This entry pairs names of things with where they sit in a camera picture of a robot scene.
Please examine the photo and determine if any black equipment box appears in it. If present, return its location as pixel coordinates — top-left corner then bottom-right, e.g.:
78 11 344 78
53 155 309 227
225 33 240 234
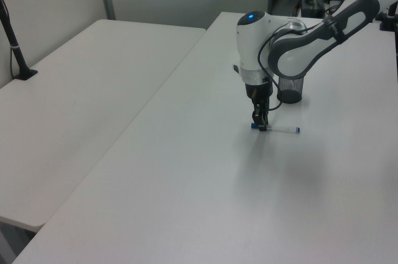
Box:
299 0 328 18

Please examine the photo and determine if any black camera stand pole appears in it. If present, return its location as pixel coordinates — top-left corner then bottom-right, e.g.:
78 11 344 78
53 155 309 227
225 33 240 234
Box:
0 0 39 82

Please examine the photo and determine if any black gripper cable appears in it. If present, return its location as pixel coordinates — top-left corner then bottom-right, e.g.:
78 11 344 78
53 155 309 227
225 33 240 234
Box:
257 23 315 112

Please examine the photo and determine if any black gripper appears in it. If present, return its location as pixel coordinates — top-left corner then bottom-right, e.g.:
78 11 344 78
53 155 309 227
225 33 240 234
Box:
244 82 274 133

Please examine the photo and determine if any black camera stand clamp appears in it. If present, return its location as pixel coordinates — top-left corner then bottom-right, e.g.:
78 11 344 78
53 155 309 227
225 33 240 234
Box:
374 0 398 32

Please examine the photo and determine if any white marker with blue cap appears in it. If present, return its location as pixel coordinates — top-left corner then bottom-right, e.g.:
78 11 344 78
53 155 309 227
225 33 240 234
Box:
251 123 302 135

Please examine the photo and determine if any black mesh pen cup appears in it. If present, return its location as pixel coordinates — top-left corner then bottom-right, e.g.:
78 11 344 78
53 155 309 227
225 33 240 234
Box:
276 74 305 104

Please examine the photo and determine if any white side table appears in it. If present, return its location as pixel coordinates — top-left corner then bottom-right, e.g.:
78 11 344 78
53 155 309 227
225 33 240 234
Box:
0 19 208 232

